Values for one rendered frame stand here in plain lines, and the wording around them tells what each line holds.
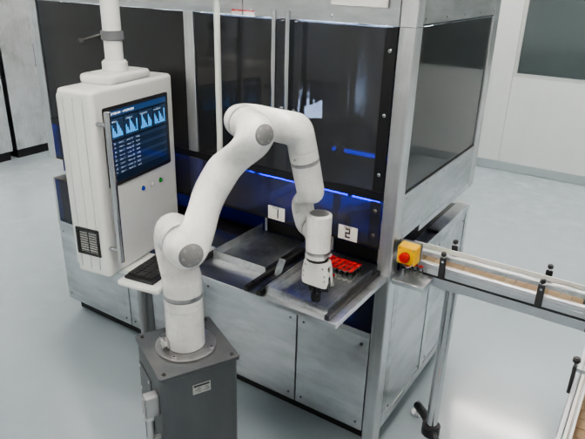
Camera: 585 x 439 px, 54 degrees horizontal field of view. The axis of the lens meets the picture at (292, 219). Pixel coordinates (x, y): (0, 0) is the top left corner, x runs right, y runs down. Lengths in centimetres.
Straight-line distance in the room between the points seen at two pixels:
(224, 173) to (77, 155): 83
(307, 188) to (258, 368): 134
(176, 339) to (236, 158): 59
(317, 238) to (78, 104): 100
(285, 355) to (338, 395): 30
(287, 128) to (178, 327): 68
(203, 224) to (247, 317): 121
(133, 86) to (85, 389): 158
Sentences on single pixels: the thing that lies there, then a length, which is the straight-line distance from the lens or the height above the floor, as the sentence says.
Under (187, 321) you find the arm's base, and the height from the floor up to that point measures 99.
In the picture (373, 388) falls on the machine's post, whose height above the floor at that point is 34.
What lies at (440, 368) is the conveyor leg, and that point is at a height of 45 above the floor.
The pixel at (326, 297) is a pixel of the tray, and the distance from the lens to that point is 211.
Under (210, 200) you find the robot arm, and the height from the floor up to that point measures 136.
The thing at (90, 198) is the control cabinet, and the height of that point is 114.
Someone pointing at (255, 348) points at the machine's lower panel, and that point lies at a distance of 286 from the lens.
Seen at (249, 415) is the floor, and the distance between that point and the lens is 294.
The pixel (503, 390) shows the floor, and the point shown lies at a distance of 331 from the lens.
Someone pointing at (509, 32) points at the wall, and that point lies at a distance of 667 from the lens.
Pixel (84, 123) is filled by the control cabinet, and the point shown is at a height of 143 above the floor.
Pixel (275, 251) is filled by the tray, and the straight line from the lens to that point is 243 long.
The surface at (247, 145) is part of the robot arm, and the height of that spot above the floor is 152.
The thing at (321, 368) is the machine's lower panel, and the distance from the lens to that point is 267.
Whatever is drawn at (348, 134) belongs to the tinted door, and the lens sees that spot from 218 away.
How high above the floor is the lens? 195
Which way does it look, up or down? 23 degrees down
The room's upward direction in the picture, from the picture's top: 2 degrees clockwise
